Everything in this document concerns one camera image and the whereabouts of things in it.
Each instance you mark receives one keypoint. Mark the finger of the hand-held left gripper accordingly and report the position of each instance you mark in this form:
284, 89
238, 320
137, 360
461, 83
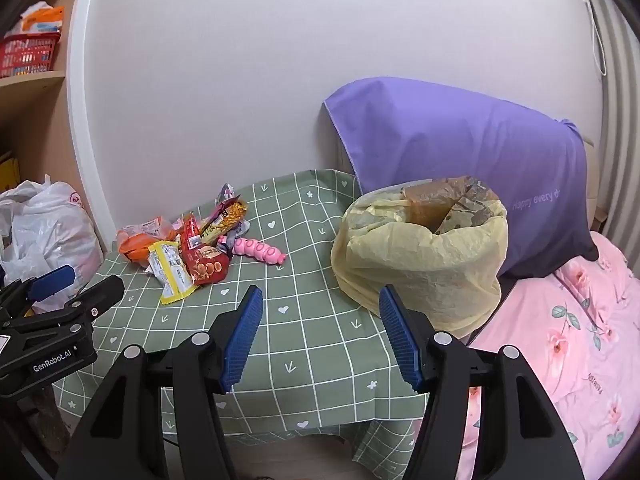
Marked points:
102, 292
50, 280

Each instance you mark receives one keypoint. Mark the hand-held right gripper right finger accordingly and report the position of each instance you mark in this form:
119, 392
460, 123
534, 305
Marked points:
397, 335

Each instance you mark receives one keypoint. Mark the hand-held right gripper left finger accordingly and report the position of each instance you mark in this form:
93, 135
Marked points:
245, 330

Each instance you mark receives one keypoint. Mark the bin with yellow bag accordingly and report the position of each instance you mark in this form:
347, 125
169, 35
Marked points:
415, 270

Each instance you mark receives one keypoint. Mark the orange snack wrapper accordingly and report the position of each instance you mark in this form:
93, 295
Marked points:
142, 237

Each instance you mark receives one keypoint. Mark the yellow snack wrapper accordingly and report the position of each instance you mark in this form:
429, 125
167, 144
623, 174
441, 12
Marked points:
170, 270

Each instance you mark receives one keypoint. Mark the red cookie wrapper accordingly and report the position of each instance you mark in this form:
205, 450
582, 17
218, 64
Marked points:
205, 260

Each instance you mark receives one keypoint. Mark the purple snack wrapper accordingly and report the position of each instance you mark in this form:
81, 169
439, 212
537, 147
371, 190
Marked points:
239, 231

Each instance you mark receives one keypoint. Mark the gold snack wrapper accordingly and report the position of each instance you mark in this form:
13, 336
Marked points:
225, 217

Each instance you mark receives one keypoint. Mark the colourful foil wrapper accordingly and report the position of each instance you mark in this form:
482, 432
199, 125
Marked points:
225, 194

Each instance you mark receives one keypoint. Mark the white plastic bag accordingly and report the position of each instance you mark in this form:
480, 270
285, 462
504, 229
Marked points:
50, 230

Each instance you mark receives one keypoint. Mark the green checked tablecloth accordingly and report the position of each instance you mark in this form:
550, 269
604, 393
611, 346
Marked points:
300, 280

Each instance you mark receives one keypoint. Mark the pink caterpillar toy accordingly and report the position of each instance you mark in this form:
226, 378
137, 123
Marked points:
257, 251

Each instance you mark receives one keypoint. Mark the crumpled brown paper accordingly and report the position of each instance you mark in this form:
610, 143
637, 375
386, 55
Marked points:
435, 205

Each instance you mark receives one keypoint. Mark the wooden shelf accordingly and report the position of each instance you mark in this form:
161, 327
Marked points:
30, 110

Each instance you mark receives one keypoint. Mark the purple cloth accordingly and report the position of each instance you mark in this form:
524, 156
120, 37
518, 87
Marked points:
465, 135

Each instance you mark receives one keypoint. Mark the red plastic basket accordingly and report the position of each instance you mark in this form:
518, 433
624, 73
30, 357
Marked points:
30, 52

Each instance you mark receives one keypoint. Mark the orange and white packet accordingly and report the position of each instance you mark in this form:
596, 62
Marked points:
42, 20

